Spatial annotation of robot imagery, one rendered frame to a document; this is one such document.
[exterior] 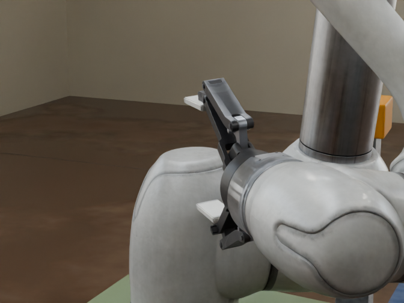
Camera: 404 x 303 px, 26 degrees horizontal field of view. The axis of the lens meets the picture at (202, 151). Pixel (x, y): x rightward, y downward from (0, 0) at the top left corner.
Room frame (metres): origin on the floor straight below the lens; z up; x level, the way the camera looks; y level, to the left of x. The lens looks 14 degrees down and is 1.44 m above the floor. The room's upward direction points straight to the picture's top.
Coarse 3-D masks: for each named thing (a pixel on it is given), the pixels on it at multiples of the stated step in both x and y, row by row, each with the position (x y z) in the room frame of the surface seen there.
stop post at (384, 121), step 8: (384, 96) 2.00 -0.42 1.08; (384, 104) 1.90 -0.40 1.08; (392, 104) 2.00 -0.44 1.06; (384, 112) 1.90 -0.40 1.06; (392, 112) 2.00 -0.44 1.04; (384, 120) 1.90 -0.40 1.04; (376, 128) 1.90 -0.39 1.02; (384, 128) 1.90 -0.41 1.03; (376, 136) 1.90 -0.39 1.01; (384, 136) 1.90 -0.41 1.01; (376, 144) 1.93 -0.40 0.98; (368, 296) 1.92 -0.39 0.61
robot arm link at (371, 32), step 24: (312, 0) 0.90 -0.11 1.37; (336, 0) 0.88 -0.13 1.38; (360, 0) 0.87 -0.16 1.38; (384, 0) 0.88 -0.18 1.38; (336, 24) 0.89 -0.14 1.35; (360, 24) 0.87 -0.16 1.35; (384, 24) 0.86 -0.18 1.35; (360, 48) 0.87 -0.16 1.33; (384, 48) 0.86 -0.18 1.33; (384, 72) 0.86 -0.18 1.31
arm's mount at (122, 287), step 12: (108, 288) 1.32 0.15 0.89; (120, 288) 1.33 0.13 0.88; (96, 300) 1.27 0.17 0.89; (108, 300) 1.28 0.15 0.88; (120, 300) 1.28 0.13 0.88; (240, 300) 1.30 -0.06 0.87; (252, 300) 1.30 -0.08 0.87; (264, 300) 1.30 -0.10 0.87; (276, 300) 1.31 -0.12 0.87; (288, 300) 1.31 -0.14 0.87; (300, 300) 1.31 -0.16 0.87; (312, 300) 1.31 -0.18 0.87
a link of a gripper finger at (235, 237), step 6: (228, 234) 0.94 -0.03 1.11; (234, 234) 0.92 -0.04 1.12; (240, 234) 0.90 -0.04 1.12; (246, 234) 0.90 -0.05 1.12; (222, 240) 0.97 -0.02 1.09; (228, 240) 0.95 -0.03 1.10; (234, 240) 0.93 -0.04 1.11; (240, 240) 0.91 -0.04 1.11; (246, 240) 0.90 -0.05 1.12; (222, 246) 0.97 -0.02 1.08; (228, 246) 0.96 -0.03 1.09
